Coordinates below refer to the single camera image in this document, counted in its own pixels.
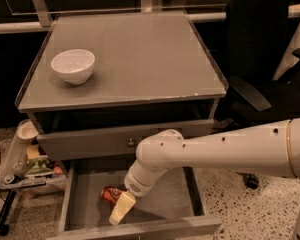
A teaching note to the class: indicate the grey drawer cabinet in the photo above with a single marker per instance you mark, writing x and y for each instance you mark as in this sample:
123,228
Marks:
148,70

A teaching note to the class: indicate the grey top drawer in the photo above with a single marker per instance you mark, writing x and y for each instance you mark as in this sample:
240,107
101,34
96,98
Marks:
103,142

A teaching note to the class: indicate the white paper cup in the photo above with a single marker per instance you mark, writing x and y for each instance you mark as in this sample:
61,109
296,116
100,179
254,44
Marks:
26,130

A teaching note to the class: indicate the black tray stand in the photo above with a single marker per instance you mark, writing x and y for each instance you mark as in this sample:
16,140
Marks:
4,227

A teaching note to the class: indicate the white ceramic bowl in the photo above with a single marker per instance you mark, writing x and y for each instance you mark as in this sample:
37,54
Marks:
74,66

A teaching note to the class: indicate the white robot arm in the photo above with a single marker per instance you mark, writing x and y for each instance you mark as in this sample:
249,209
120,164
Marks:
230,147

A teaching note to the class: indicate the black office chair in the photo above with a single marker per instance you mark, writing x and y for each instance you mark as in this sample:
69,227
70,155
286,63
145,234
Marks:
265,113

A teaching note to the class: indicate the open grey middle drawer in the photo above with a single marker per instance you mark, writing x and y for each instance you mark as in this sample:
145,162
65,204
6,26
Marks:
174,208

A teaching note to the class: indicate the green snack bag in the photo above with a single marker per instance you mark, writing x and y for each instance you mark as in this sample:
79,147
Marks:
39,166

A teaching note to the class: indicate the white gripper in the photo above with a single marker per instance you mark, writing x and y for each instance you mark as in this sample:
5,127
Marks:
136,187

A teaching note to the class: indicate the red crushed coke can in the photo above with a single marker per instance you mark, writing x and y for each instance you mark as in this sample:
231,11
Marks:
111,194

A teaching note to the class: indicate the round metal drawer knob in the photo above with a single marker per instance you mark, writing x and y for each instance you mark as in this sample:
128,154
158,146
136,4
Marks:
131,142

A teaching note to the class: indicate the metal railing bar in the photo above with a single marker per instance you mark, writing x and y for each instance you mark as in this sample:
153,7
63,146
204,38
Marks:
23,16

